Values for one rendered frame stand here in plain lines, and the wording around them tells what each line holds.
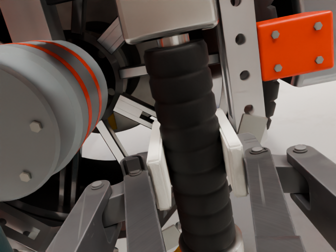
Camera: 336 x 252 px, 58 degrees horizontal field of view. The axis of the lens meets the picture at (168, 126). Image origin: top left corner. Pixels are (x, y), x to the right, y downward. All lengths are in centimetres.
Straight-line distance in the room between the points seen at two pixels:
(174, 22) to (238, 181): 9
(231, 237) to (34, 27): 33
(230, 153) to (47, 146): 17
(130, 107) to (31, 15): 20
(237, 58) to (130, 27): 25
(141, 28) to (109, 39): 33
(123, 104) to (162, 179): 36
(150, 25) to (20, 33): 28
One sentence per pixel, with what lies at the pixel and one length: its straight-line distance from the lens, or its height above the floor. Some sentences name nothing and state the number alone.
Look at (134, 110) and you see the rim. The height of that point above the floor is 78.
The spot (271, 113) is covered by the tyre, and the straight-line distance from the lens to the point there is 51.
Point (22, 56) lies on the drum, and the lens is 31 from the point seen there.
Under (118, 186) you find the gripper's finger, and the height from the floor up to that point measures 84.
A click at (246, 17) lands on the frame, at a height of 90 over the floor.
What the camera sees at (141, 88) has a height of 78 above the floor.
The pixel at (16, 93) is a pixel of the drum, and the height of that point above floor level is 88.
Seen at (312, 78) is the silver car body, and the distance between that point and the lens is 64.
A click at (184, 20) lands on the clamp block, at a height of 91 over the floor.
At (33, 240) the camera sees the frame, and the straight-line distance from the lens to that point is 56.
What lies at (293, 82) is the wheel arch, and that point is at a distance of 64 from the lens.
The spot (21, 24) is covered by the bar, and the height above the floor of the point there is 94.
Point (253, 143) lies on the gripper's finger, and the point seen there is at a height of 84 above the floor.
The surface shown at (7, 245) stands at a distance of 45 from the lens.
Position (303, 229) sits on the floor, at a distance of 145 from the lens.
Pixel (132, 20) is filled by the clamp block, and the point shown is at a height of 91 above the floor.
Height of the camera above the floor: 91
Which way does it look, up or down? 18 degrees down
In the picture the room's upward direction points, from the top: 12 degrees counter-clockwise
